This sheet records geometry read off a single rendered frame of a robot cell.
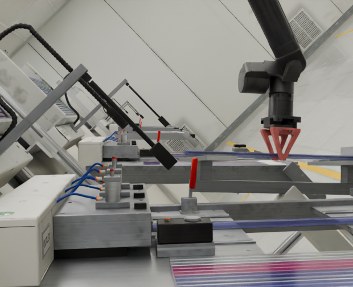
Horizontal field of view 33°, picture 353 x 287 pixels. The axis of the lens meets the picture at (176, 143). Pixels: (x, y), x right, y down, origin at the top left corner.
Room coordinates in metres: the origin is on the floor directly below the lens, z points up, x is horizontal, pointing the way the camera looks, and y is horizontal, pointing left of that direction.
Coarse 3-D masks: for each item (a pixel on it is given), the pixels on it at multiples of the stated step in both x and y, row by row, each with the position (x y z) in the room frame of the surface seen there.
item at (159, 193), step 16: (80, 96) 5.59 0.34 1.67; (80, 112) 5.59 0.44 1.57; (96, 112) 5.59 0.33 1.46; (112, 128) 5.67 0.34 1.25; (128, 128) 5.81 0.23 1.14; (176, 128) 6.18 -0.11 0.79; (192, 144) 5.45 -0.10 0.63; (160, 192) 5.48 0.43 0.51; (176, 192) 5.48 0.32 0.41; (192, 192) 5.49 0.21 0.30
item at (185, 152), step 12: (240, 156) 1.33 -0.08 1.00; (252, 156) 1.33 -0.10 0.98; (264, 156) 1.34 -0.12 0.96; (276, 156) 1.34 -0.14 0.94; (288, 156) 1.34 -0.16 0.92; (300, 156) 1.34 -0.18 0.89; (312, 156) 1.35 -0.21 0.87; (324, 156) 1.35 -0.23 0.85; (336, 156) 1.35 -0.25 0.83; (348, 156) 1.36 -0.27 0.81
